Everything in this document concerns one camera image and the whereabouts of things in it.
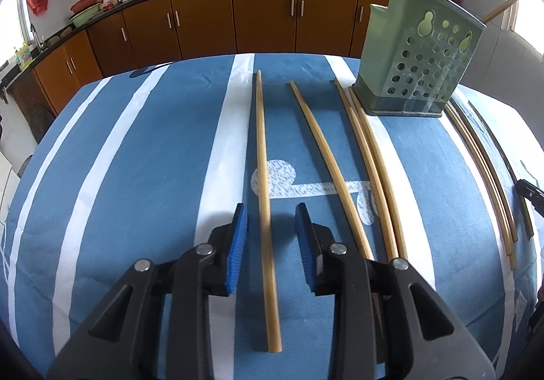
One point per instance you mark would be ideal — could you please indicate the green basin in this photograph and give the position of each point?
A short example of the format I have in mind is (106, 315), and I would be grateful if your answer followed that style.
(87, 18)

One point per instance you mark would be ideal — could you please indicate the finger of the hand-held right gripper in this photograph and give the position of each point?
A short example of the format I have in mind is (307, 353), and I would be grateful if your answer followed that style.
(533, 195)

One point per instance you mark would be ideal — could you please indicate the red basin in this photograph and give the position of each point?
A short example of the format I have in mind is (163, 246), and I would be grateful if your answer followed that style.
(85, 3)

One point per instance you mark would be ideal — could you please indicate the blue white striped tablecloth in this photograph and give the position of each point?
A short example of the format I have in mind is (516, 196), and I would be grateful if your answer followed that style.
(148, 193)

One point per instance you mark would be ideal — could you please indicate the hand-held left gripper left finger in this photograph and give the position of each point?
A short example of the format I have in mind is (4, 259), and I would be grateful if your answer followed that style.
(239, 244)

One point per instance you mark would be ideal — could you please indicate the metal faucet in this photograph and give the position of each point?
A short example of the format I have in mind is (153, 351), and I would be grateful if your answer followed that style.
(37, 37)

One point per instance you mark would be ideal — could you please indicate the yellow detergent bottle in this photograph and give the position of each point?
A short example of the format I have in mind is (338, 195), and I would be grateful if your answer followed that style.
(24, 57)

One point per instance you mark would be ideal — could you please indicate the wooden chopstick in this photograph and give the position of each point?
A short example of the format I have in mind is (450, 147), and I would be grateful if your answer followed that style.
(264, 193)
(331, 173)
(378, 167)
(367, 167)
(505, 5)
(501, 210)

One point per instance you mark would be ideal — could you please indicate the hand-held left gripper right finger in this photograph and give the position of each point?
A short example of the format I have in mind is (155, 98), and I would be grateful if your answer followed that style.
(304, 244)

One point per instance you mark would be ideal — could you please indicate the window beside sink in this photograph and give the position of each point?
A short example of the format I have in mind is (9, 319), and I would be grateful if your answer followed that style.
(12, 22)

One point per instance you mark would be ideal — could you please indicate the green perforated chopstick holder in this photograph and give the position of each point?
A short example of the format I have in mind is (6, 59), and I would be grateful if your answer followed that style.
(408, 65)

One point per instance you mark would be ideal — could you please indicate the wooden base cabinets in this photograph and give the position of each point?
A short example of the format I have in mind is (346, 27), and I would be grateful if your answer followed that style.
(263, 18)

